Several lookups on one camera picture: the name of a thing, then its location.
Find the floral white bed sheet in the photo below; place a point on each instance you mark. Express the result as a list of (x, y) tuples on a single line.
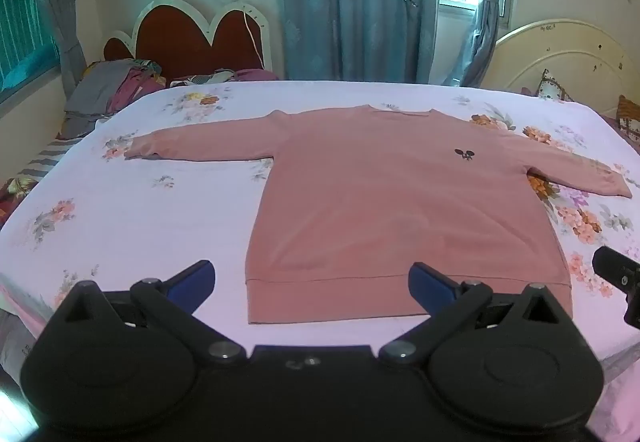
[(150, 212)]

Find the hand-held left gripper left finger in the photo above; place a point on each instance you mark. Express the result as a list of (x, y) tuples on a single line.
[(192, 279)]

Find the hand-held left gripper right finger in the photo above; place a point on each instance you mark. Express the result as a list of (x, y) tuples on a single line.
[(425, 279)]

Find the pile of clothes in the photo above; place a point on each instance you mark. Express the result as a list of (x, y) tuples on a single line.
[(95, 91)]

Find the red heart-shaped headboard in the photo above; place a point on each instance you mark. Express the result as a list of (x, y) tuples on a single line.
[(180, 41)]

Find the pink long-sleeved sweatshirt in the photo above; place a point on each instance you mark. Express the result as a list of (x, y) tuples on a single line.
[(375, 202)]

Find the small patterned pillow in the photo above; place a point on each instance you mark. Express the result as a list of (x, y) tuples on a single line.
[(552, 86)]

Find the striped grey cloth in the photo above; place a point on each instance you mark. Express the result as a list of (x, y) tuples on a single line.
[(45, 159)]

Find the window with green screen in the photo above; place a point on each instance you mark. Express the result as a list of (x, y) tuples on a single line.
[(20, 21)]

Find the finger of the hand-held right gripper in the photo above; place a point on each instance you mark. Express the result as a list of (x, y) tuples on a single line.
[(617, 272)]

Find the brown patterned pillow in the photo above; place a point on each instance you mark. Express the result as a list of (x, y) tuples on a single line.
[(629, 119)]

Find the cream round headboard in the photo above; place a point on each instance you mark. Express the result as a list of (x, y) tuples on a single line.
[(565, 51)]

